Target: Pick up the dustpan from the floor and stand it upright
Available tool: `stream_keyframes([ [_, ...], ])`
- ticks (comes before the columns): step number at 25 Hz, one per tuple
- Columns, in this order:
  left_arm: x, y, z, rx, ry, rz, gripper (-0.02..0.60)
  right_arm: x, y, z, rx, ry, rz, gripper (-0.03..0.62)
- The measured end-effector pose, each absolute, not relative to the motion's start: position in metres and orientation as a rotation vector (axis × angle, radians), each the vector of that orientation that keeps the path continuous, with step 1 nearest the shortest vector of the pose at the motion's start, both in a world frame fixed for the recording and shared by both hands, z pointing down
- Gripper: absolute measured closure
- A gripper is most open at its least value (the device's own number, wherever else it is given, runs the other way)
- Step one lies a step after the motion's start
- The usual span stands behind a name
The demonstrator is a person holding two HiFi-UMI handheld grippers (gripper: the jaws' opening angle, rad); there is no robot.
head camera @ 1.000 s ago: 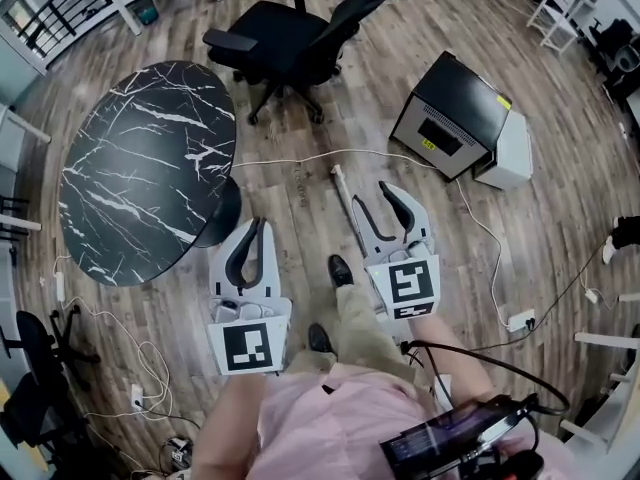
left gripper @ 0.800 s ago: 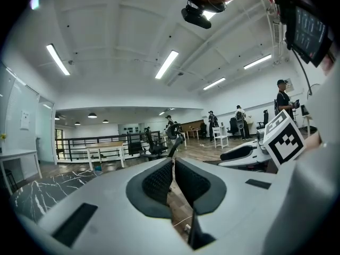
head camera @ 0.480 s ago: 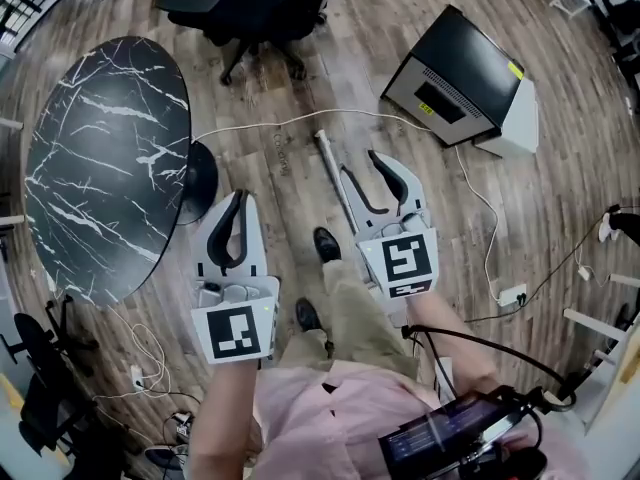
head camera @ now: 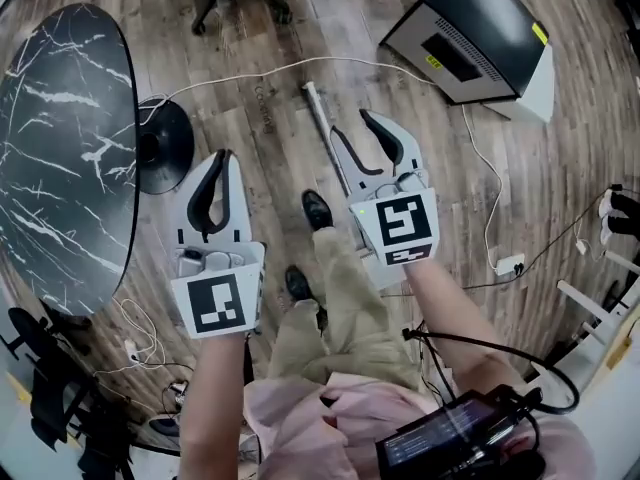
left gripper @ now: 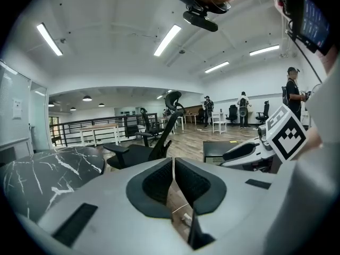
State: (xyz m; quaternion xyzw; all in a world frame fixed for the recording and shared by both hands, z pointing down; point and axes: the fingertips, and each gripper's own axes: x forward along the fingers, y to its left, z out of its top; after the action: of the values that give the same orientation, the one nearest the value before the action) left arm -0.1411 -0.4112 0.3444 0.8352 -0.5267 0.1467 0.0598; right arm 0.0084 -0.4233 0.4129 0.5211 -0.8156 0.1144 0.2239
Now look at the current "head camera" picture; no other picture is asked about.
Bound tangled white cable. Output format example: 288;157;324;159
94;297;194;374

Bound person's right forearm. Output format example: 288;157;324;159
404;260;526;404

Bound person's black shoe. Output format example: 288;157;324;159
301;190;335;232
285;265;316;302

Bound thick black cable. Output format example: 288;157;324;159
402;327;581;417

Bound white long-handled dustpan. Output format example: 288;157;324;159
301;81;416;292

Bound thin black floor cable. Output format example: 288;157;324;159
379;182;624;299

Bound long white power cord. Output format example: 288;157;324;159
137;57;504;274

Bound person's pink shirt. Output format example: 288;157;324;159
244;372;596;480

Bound person's right black shoe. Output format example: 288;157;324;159
301;190;335;232

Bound black screen device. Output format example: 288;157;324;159
374;387;549;480

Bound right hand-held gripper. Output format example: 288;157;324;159
328;108;441;268

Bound black cube cabinet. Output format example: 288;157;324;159
378;0;550;105

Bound person's left black shoe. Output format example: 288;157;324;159
285;265;316;302

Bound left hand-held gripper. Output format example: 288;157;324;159
170;148;268;340

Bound person's left forearm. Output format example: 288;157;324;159
178;332;254;480

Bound black marble oval table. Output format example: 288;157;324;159
0;2;195;317

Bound white desk with wooden top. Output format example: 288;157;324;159
557;247;640;404

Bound person's khaki trousers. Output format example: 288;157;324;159
267;227;426;394

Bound small white cabinet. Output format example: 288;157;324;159
519;45;556;124

